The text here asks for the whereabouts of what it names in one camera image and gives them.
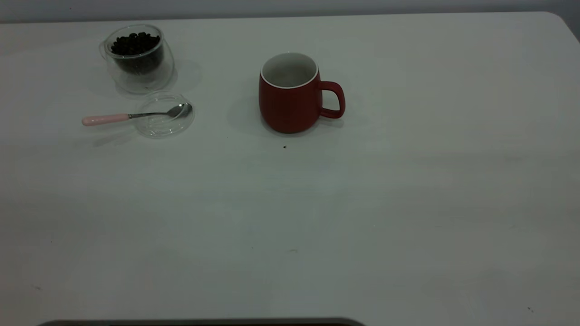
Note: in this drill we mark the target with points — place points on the red ceramic mug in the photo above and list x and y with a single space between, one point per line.
287 108

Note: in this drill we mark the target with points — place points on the clear glass lid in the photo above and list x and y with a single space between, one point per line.
163 129

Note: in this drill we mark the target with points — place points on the dark coffee beans pile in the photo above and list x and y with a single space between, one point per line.
136 50

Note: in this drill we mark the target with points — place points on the clear glass jar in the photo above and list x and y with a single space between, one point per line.
154 81

